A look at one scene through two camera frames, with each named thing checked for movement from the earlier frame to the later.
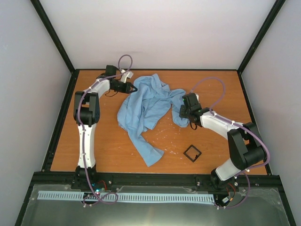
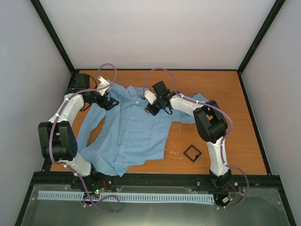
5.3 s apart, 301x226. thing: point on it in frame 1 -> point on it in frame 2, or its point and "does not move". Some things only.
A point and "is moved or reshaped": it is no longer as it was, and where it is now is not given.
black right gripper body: x=184 y=115 -> x=154 y=111
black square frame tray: x=188 y=156 does not move
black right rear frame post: x=277 y=7 does not move
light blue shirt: x=146 y=107 is moved or reshaped
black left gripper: x=125 y=89 -> x=107 y=107
